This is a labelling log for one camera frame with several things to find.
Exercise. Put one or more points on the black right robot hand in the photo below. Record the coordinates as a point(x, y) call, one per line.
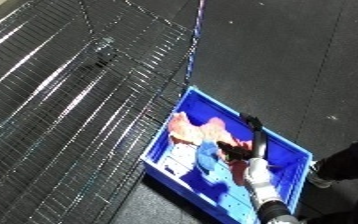
point(258, 143)

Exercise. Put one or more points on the pink soft toy monster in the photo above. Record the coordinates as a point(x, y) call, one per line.
point(188, 130)

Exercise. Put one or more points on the pale right robot arm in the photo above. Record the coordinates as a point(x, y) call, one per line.
point(263, 186)

